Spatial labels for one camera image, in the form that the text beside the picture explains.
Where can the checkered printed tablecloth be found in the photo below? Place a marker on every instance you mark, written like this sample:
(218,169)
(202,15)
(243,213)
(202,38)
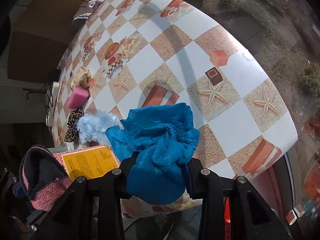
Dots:
(200,55)

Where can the pink sponge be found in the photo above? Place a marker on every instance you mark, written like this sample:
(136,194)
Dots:
(77,97)

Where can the blue cloth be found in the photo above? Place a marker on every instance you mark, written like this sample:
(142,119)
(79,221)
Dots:
(160,150)

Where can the thin rod with red hook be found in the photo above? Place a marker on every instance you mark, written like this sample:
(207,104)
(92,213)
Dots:
(32,89)

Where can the pale blue fluffy duster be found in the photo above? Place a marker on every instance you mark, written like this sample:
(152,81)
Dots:
(95,127)

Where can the brown cardboard panel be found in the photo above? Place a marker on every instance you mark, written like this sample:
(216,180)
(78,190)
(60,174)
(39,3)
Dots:
(45,30)

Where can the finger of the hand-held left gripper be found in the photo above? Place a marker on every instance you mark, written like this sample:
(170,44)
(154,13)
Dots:
(15,185)
(37,220)

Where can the beige knit hat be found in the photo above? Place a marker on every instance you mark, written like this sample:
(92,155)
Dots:
(81,77)

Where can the white power strip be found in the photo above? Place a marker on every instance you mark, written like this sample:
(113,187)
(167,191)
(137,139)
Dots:
(53,100)

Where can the red and yellow carton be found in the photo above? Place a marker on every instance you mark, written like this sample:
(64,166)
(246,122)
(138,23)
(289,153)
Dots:
(85,162)

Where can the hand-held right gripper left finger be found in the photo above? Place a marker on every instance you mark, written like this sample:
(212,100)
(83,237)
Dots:
(122,177)

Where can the black power adapter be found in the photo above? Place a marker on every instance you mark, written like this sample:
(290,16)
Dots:
(53,75)

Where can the leopard print cloth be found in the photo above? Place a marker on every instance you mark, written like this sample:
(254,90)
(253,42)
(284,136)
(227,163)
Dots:
(73,125)

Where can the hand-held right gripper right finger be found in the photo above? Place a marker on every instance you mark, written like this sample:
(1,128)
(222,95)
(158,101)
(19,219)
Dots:
(192,180)

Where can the pink sock with dark cuff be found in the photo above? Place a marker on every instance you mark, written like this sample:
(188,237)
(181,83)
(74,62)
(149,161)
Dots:
(50,195)

